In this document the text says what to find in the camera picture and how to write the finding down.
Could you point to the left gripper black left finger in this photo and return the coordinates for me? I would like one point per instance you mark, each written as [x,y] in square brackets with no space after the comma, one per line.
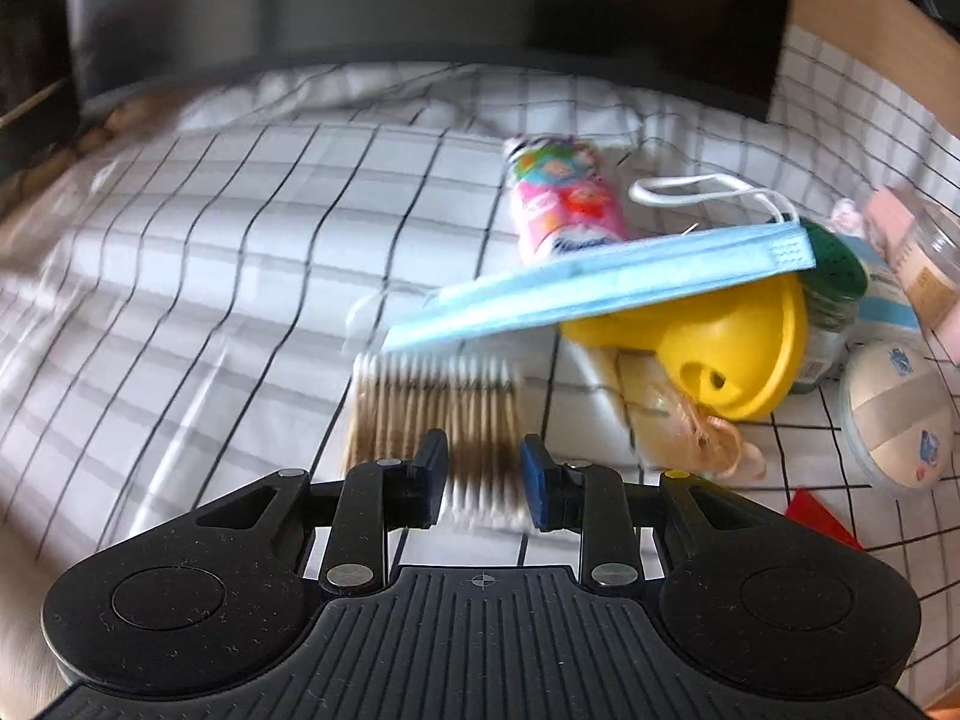
[374,499]

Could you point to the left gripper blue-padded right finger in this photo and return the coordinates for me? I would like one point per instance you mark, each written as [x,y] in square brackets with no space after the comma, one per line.
[589,500]

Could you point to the cotton swab pack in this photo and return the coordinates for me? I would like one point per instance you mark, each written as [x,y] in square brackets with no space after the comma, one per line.
[395,399]

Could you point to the blue surgical face mask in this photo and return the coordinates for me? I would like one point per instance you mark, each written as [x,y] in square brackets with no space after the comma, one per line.
[604,279]

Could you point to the pink tissue packet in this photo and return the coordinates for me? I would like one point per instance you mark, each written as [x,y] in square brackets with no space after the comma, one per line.
[560,199]

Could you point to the clear plastic wrapped item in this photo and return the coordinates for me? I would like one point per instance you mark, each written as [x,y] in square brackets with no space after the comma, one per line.
[674,432]

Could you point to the yellow plastic funnel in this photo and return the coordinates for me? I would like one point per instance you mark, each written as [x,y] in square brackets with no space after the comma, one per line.
[737,350]

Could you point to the red paper piece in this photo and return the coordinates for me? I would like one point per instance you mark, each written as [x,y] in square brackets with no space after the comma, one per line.
[804,508]

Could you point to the white checked tablecloth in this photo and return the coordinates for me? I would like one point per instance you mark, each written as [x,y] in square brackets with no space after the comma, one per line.
[180,317]

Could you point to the green-lid glass jar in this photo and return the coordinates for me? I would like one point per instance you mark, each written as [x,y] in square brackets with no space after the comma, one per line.
[833,290]

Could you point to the blue white paper packet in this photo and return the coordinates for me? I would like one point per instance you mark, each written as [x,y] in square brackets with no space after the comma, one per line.
[884,312]

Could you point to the pink cardboard box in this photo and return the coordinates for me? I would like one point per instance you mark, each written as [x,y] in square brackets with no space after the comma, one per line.
[889,211]

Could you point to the clear jar with tan lid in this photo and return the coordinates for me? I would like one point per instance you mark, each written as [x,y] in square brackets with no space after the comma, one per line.
[925,261]

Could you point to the black monitor screen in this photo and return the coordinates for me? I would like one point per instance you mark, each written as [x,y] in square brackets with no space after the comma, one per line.
[724,53]

